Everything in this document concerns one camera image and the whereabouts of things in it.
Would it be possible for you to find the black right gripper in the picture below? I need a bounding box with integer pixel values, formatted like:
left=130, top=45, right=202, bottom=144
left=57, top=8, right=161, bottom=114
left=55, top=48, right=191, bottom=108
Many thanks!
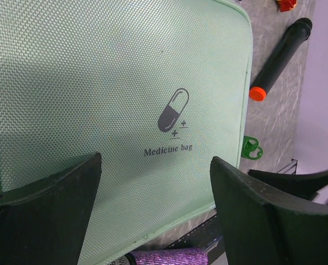
left=210, top=157, right=328, bottom=264

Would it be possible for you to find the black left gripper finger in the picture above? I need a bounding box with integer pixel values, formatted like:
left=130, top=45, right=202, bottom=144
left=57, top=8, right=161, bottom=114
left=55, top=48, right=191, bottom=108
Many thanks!
left=0, top=153, right=101, bottom=264

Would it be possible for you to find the mint green medicine case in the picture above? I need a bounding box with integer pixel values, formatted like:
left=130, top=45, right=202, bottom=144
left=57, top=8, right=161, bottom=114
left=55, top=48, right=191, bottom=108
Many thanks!
left=0, top=1, right=253, bottom=264

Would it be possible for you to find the purple glitter microphone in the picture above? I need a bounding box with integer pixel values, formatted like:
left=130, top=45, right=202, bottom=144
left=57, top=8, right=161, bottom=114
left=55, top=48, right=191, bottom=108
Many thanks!
left=108, top=247, right=209, bottom=265

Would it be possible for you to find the green plastic clip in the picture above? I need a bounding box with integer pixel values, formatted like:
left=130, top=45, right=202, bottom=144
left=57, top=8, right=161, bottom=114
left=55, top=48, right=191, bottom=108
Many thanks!
left=241, top=136, right=264, bottom=161

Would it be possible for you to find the black tube orange cap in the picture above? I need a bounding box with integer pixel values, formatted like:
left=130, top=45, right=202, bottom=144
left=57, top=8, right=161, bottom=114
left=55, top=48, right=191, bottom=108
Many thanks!
left=249, top=18, right=313, bottom=102

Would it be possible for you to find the colourful toy block car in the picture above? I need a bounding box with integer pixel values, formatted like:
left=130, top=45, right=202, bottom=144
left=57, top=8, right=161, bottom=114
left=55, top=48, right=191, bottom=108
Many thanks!
left=276, top=0, right=298, bottom=12

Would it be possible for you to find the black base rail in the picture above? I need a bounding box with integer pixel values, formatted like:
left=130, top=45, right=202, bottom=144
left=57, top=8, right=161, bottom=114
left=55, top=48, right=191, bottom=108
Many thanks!
left=165, top=214, right=225, bottom=264

